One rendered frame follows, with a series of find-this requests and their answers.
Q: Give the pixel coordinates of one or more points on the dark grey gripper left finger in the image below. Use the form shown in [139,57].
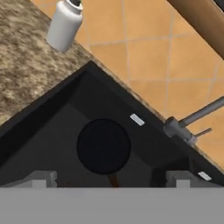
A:
[40,176]

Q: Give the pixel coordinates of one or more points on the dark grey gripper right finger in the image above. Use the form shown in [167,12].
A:
[180,176]

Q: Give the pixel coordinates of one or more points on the black sink basin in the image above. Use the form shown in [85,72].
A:
[52,131]

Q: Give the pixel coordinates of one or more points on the grey metal tap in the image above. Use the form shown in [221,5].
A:
[175,127]

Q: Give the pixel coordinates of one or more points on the white bottle with dark cap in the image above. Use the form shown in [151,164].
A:
[64,24]

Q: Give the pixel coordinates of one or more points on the brown wooden cupboard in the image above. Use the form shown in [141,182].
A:
[201,20]

